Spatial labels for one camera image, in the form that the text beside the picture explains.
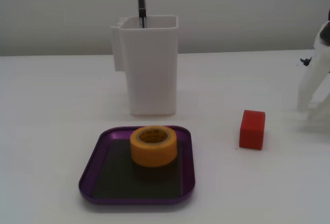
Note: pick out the white moving gripper finger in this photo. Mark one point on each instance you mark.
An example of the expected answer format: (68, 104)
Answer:
(322, 108)

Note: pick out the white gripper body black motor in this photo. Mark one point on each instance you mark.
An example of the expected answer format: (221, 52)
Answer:
(313, 84)

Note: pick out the white fixed gripper finger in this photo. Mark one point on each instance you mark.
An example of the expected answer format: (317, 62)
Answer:
(310, 84)

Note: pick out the yellow tape roll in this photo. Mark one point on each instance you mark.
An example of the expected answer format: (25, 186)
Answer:
(153, 149)

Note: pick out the red rectangular block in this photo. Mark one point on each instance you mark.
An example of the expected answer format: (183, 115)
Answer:
(251, 133)

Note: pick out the white plastic pen holder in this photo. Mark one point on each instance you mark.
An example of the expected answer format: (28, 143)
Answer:
(153, 74)

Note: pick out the purple metal tray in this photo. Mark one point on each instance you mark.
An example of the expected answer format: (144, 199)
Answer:
(113, 172)

